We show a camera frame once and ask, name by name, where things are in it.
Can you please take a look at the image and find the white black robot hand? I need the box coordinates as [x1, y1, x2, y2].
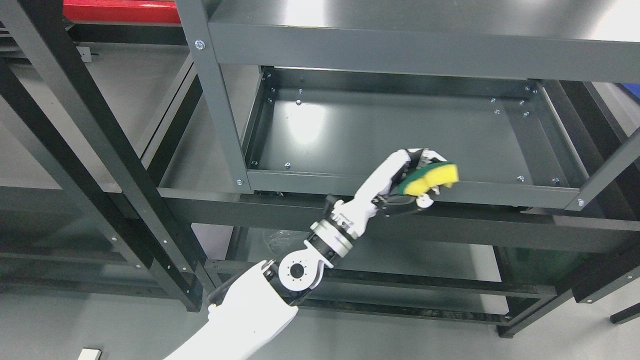
[326, 148, 455, 239]

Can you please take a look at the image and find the green yellow sponge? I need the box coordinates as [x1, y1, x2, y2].
[397, 161, 459, 197]

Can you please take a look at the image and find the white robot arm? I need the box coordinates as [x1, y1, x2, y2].
[167, 198, 377, 360]

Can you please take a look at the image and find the grey metal shelf unit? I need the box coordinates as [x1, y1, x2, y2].
[135, 0, 639, 338]

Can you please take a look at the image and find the black metal shelf rack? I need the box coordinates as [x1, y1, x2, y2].
[1, 0, 209, 312]

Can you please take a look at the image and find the red box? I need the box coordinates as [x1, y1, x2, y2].
[62, 0, 181, 24]

